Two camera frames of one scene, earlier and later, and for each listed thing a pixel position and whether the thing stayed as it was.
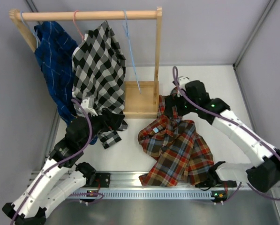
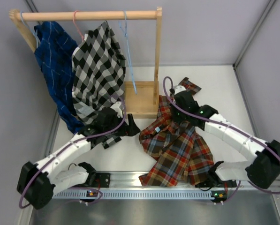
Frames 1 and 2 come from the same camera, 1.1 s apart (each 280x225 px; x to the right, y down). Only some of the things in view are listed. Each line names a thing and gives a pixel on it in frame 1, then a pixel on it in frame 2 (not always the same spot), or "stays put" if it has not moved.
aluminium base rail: x=131 y=180 stays put
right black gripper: x=171 y=101 to x=175 y=119
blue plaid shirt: x=56 y=48 stays put
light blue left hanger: x=37 y=38 stays put
